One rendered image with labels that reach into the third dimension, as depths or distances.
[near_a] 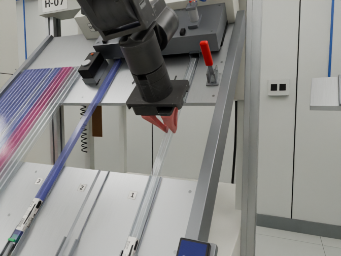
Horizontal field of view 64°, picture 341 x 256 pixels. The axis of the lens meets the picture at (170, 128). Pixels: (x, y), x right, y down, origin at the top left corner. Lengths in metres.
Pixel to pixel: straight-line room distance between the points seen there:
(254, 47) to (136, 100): 0.44
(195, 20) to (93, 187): 0.44
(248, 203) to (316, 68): 1.57
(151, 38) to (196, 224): 0.28
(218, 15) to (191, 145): 1.78
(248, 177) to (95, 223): 0.49
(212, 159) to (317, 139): 1.84
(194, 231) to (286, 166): 1.92
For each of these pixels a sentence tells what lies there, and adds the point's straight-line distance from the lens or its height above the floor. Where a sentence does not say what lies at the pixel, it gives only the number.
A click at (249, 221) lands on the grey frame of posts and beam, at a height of 0.64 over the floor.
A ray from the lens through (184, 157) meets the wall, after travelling 2.43.
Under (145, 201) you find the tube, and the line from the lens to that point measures 0.46.
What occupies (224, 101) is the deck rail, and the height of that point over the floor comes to 0.99.
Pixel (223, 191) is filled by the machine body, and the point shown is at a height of 0.62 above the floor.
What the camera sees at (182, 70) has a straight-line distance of 0.67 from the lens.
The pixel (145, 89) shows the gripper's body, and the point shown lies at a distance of 0.44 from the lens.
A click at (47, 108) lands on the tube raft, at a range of 0.76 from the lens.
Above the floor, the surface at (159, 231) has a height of 0.79.
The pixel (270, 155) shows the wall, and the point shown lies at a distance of 2.28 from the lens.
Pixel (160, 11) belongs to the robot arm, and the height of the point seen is 1.13.
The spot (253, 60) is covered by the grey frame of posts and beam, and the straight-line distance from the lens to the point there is 0.81.
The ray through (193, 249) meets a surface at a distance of 0.37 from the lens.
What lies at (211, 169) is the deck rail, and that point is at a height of 0.88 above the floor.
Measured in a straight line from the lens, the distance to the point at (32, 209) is 0.58.
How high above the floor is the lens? 0.99
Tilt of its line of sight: 5 degrees down
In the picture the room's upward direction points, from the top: straight up
